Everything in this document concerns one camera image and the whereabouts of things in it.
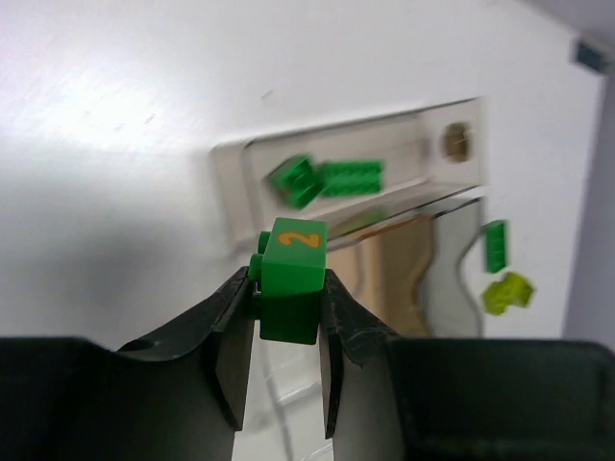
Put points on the lime curved lego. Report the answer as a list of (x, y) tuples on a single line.
[(518, 289)]

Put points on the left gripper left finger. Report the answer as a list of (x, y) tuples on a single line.
[(175, 393)]

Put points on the small green number lego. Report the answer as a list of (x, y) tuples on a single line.
[(289, 269)]

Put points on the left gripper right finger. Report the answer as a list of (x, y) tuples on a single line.
[(387, 397)]

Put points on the long clear smoky container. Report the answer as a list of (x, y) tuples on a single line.
[(389, 163)]

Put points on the grey smoky container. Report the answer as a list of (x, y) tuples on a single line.
[(444, 296)]

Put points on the lime flat square lego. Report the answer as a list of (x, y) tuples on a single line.
[(498, 297)]

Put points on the right blue table label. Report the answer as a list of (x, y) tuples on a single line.
[(590, 57)]

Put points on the gold knob on container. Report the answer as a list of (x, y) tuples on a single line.
[(457, 141)]

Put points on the green square lego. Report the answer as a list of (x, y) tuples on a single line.
[(296, 182)]

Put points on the amber transparent container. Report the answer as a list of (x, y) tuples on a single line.
[(382, 269)]

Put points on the green long lego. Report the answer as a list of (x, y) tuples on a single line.
[(351, 178), (495, 246)]

